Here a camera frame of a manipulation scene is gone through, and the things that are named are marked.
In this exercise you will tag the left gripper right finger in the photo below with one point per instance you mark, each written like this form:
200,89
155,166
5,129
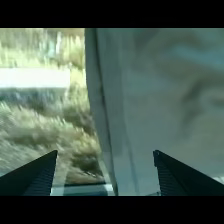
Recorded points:
183,178

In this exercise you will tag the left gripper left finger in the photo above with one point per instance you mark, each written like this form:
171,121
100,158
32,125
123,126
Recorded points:
30,178

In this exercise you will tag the white garment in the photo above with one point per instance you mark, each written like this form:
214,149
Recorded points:
160,100

